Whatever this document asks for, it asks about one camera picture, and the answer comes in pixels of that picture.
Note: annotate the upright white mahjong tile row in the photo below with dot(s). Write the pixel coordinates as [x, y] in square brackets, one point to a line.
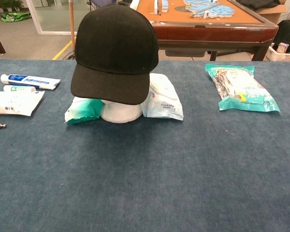
[156, 7]

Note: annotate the wooden pole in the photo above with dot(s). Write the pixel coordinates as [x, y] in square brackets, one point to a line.
[72, 24]

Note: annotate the green white toothpaste tube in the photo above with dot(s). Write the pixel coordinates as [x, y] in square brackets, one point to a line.
[17, 88]

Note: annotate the brown mahjong table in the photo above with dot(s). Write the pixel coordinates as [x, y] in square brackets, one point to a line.
[207, 31]

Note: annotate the blue felt table cloth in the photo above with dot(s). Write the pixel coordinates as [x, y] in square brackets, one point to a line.
[145, 181]

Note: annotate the white plastic crate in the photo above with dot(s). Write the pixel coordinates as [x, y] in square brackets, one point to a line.
[280, 57]

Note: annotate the black bag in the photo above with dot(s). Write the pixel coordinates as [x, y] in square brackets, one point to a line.
[288, 31]

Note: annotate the black baseball cap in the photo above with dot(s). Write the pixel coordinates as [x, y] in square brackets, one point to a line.
[116, 48]

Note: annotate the blue white toothpaste tube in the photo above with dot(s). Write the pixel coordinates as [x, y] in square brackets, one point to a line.
[26, 79]

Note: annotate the teal snack food package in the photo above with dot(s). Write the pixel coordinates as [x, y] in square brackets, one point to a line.
[244, 89]

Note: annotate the cardboard box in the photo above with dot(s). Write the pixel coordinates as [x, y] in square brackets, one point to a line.
[273, 14]

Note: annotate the blue mahjong tile stack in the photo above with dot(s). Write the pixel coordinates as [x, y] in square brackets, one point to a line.
[165, 6]

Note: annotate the potted green plants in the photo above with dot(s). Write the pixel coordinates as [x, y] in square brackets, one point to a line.
[4, 4]

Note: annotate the black cloth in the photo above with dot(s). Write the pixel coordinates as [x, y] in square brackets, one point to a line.
[256, 3]

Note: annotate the blue mahjong tile layout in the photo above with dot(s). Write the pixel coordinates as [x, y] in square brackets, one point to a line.
[215, 9]

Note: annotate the blue white wet wipes pack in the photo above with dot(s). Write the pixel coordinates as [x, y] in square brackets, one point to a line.
[162, 101]

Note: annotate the white foam mannequin head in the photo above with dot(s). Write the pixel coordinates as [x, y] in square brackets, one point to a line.
[120, 113]

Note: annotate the small milk carton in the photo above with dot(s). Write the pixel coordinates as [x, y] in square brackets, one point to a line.
[282, 47]

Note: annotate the green plastic wrapper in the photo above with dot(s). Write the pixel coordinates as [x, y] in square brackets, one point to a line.
[14, 17]

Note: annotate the white printed pouch package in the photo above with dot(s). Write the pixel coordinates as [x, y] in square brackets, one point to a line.
[14, 104]

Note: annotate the green white wet wipes pack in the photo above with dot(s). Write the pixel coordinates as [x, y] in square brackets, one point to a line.
[82, 111]

